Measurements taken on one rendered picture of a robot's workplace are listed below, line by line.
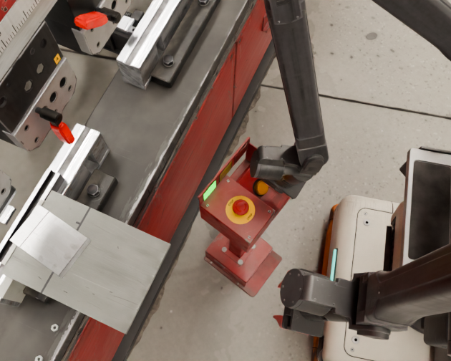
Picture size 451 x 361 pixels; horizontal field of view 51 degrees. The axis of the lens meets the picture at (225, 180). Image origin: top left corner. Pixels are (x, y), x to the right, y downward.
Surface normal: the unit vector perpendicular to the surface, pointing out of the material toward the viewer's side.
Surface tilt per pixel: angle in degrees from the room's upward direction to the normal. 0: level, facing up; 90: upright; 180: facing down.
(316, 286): 22
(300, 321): 27
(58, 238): 0
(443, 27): 71
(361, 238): 0
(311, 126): 64
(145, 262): 0
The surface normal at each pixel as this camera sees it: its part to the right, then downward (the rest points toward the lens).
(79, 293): 0.01, -0.34
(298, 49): 0.09, 0.79
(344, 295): 0.46, -0.22
